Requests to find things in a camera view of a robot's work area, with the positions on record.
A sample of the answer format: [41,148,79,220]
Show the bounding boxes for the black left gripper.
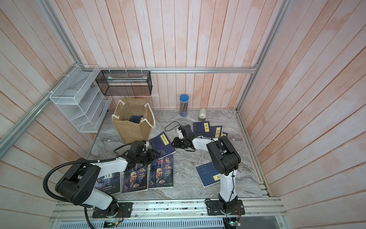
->
[136,149,161,166]

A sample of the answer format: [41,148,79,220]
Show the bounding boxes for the old man book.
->
[148,154,174,189]
[122,163,148,193]

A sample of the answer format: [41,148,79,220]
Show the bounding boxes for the navy book pair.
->
[149,132,176,159]
[129,115,143,124]

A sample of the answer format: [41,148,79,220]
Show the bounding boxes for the tan canvas bag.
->
[112,97,156,144]

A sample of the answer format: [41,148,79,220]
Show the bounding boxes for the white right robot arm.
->
[172,125,241,205]

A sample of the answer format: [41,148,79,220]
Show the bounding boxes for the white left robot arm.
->
[47,141,161,216]

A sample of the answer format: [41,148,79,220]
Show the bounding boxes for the navy book yellow label back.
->
[193,121,211,137]

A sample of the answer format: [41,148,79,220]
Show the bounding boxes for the navy book yellow label middle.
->
[210,126,223,138]

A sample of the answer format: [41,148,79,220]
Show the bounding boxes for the black wolf book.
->
[94,172,121,194]

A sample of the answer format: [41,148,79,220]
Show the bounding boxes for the navy book front right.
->
[196,162,220,187]

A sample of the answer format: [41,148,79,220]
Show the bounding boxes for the clear pencil tube blue lid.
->
[180,94,189,117]

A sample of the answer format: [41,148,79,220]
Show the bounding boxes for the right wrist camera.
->
[177,127,185,139]

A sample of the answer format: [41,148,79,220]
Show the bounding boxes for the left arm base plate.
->
[92,202,133,219]

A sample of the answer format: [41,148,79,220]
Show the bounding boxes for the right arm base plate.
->
[205,198,246,216]

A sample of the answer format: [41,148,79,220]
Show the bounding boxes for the black mesh wall basket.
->
[96,70,153,96]

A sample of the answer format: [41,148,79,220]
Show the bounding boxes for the white wire mesh shelf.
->
[50,65,112,133]

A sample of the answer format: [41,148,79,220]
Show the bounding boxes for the aluminium front rail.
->
[50,198,287,221]

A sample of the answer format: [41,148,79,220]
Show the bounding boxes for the black corrugated cable conduit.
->
[42,143,132,229]

